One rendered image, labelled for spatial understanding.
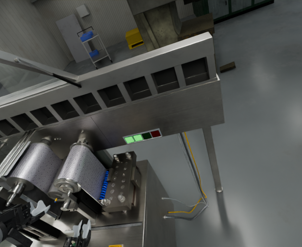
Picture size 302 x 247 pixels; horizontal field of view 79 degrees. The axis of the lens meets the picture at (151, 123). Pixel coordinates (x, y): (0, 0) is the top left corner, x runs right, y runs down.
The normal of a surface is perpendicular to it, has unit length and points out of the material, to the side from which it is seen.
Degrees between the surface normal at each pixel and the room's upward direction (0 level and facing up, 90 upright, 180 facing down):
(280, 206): 0
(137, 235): 0
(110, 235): 0
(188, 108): 90
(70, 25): 78
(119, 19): 90
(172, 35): 90
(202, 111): 90
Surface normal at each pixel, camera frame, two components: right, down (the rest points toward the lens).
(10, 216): 0.94, -0.23
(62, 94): -0.03, 0.66
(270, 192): -0.33, -0.71
